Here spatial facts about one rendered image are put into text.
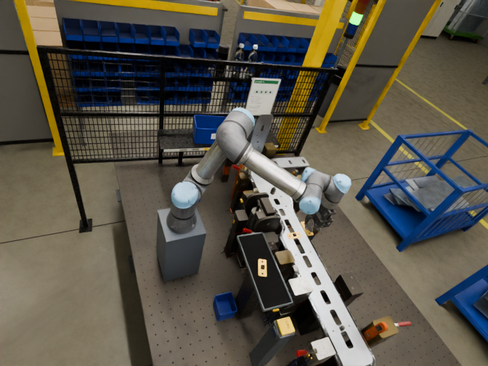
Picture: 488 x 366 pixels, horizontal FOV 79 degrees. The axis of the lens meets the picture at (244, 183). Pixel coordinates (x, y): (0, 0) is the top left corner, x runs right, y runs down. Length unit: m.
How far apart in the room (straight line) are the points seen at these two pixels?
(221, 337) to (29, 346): 1.34
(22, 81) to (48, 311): 1.91
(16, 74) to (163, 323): 2.42
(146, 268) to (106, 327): 0.75
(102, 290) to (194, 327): 1.08
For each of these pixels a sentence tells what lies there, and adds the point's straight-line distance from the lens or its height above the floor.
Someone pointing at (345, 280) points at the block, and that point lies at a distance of 1.71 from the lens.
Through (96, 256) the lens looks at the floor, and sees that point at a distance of 2.78.
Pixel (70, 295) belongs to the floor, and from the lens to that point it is 2.65.
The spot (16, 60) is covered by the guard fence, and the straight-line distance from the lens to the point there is 3.22.
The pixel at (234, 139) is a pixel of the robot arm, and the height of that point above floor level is 1.70.
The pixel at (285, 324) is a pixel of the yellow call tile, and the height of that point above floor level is 1.16.
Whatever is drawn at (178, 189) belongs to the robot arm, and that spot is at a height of 1.33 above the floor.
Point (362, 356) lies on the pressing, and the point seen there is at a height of 1.00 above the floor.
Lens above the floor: 2.33
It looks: 43 degrees down
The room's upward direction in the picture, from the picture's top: 17 degrees clockwise
